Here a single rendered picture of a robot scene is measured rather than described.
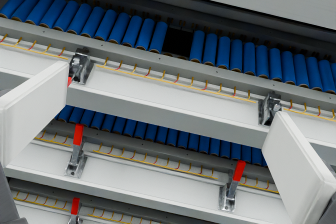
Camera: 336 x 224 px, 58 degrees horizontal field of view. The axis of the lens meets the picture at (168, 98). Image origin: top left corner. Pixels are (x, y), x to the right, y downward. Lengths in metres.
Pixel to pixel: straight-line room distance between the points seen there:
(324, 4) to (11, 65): 0.39
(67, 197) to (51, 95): 0.54
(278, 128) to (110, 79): 0.28
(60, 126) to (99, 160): 0.09
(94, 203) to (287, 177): 0.56
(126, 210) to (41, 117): 0.54
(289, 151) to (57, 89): 0.13
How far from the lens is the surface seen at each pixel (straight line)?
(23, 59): 0.46
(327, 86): 0.51
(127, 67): 0.43
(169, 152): 0.55
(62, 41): 0.45
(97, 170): 0.55
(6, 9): 0.51
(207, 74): 0.42
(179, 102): 0.41
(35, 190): 0.72
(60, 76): 0.18
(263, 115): 0.43
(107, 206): 0.69
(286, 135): 0.18
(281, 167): 0.18
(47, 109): 0.18
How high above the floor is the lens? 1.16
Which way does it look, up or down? 34 degrees down
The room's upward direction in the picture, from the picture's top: 14 degrees clockwise
